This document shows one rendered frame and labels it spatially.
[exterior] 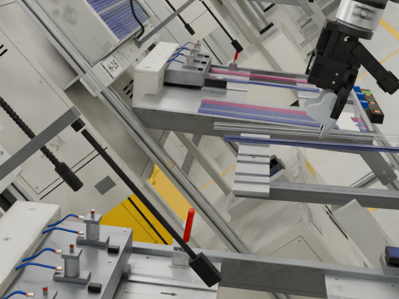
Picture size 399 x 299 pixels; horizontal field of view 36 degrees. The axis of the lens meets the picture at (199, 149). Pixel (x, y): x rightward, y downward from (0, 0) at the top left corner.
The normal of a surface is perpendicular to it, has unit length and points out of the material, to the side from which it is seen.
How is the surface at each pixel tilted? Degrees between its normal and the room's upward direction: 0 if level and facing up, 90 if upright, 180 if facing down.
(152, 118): 90
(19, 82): 90
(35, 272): 43
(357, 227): 90
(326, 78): 90
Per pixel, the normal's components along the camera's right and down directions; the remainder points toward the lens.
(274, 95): -0.11, 0.34
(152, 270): 0.07, -0.94
